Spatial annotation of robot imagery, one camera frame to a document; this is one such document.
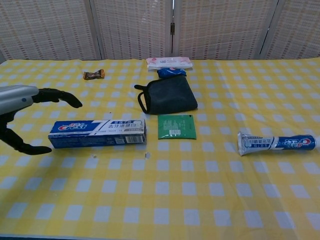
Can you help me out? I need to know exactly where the blue and white carton box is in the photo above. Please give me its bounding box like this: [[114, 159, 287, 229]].
[[47, 118, 148, 150]]

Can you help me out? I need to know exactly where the blue snack packet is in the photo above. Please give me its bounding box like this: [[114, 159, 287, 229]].
[[156, 66, 188, 78]]

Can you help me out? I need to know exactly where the woven folding screen panel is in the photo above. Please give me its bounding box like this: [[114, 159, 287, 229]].
[[259, 0, 320, 60], [89, 0, 176, 60], [0, 0, 102, 61], [172, 0, 278, 60]]

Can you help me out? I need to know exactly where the pink white wet wipes pack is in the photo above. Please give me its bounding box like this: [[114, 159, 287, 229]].
[[145, 56, 194, 72]]

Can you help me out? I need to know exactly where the yellow white checked tablecloth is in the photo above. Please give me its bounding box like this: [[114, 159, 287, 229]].
[[0, 58, 320, 240]]

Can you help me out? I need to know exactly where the black folded cloth with loop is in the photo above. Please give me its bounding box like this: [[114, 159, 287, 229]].
[[134, 75, 199, 116]]

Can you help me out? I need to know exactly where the blue white toothpaste tube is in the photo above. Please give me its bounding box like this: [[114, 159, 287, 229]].
[[236, 131, 320, 157]]

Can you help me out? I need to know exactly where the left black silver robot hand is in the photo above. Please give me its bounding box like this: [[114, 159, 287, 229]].
[[0, 84, 83, 156]]

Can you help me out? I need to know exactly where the green foil sachet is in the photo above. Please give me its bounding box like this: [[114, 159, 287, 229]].
[[157, 114, 198, 140]]

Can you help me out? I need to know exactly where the brown candy wrapper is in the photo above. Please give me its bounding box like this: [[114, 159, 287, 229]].
[[83, 69, 105, 81]]

